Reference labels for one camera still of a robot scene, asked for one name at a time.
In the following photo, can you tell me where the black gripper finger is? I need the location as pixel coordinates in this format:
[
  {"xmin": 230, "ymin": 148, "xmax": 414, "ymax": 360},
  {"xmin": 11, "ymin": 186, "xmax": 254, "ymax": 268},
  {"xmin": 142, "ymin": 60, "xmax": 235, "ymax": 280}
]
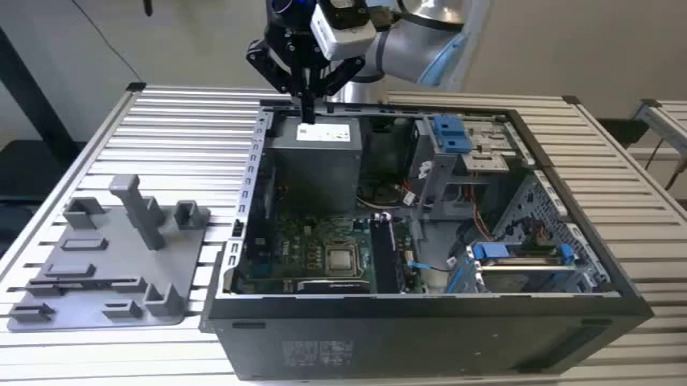
[
  {"xmin": 245, "ymin": 38, "xmax": 311, "ymax": 124},
  {"xmin": 309, "ymin": 57, "xmax": 369, "ymax": 125}
]

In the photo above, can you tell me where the blue plastic drive carrier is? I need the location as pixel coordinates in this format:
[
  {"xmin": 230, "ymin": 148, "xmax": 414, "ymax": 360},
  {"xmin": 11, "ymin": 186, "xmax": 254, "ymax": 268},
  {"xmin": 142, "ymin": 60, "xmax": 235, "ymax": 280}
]
[{"xmin": 431, "ymin": 115, "xmax": 471, "ymax": 154}]

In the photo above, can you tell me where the grey power supply unit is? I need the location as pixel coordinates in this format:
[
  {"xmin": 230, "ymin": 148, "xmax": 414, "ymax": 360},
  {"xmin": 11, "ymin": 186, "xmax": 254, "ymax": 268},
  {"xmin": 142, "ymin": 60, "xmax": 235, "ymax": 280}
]
[{"xmin": 266, "ymin": 115, "xmax": 365, "ymax": 214}]

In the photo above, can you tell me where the green motherboard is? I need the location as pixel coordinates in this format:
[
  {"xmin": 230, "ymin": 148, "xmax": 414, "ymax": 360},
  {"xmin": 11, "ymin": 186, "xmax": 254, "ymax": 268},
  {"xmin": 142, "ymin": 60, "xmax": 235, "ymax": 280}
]
[{"xmin": 235, "ymin": 212, "xmax": 431, "ymax": 294}]

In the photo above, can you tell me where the silver CPU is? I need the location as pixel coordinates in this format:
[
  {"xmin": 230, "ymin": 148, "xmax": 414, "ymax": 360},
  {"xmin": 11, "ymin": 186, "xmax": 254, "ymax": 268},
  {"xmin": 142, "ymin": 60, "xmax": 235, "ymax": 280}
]
[{"xmin": 327, "ymin": 248, "xmax": 359, "ymax": 271}]

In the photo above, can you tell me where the hard disk in blue carrier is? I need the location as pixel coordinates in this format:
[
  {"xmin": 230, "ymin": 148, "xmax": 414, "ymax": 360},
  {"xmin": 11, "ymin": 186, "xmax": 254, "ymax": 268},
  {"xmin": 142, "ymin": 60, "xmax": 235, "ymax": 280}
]
[{"xmin": 466, "ymin": 242, "xmax": 581, "ymax": 294}]

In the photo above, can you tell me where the black graphics card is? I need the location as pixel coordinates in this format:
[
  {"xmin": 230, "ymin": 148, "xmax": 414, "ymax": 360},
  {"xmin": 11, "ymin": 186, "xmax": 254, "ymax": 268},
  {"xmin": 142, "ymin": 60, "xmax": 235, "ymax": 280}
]
[{"xmin": 294, "ymin": 278, "xmax": 377, "ymax": 295}]

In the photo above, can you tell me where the black box behind table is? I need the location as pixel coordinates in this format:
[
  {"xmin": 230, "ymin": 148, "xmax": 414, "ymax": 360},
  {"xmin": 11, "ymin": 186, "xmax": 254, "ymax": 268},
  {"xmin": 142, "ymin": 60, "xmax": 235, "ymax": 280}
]
[{"xmin": 597, "ymin": 117, "xmax": 651, "ymax": 150}]

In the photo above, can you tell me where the grey plastic parts rack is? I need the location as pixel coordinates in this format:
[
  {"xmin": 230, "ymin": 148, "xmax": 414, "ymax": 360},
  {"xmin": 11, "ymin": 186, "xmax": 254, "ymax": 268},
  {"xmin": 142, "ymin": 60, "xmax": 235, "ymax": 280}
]
[{"xmin": 6, "ymin": 173, "xmax": 214, "ymax": 333}]

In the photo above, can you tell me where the metal slat side table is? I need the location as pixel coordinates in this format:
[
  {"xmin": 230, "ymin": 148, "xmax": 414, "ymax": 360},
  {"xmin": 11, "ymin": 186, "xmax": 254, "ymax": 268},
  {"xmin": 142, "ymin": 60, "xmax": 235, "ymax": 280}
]
[{"xmin": 625, "ymin": 98, "xmax": 687, "ymax": 162}]

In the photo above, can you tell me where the black PC case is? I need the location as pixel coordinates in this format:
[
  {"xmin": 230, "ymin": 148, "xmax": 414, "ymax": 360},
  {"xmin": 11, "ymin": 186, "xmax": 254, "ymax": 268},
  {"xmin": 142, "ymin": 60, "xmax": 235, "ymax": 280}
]
[{"xmin": 199, "ymin": 98, "xmax": 655, "ymax": 381}]

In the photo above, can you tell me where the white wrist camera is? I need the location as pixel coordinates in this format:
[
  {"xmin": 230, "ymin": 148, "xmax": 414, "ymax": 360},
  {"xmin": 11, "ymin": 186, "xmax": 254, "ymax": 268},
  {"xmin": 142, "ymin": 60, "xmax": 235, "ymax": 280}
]
[{"xmin": 314, "ymin": 0, "xmax": 377, "ymax": 61}]

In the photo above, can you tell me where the thick black camera cable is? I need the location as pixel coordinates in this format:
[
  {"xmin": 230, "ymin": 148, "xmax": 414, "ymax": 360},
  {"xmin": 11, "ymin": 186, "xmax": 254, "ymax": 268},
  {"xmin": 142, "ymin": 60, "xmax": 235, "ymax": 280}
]
[{"xmin": 370, "ymin": 6, "xmax": 466, "ymax": 33}]

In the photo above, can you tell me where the white metal post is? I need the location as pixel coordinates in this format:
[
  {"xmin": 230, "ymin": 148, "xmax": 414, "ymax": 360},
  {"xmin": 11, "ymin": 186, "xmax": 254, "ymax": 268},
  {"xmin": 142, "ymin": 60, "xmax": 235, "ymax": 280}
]
[{"xmin": 454, "ymin": 0, "xmax": 493, "ymax": 96}]

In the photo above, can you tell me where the yellow white power wire bundle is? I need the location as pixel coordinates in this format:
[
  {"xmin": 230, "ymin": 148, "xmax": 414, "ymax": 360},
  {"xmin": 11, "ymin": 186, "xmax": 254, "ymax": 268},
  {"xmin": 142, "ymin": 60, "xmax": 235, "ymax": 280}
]
[{"xmin": 355, "ymin": 180, "xmax": 418, "ymax": 211}]

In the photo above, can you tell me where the wire with blue connector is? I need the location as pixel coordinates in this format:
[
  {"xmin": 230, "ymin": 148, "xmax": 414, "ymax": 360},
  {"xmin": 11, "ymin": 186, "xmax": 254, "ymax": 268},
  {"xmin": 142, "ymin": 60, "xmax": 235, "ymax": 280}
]
[{"xmin": 406, "ymin": 260, "xmax": 458, "ymax": 274}]

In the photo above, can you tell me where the black desk frame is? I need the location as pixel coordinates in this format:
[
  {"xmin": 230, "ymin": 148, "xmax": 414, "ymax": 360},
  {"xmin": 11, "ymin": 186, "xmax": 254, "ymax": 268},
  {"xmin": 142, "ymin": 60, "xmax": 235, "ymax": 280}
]
[{"xmin": 0, "ymin": 26, "xmax": 87, "ymax": 202}]

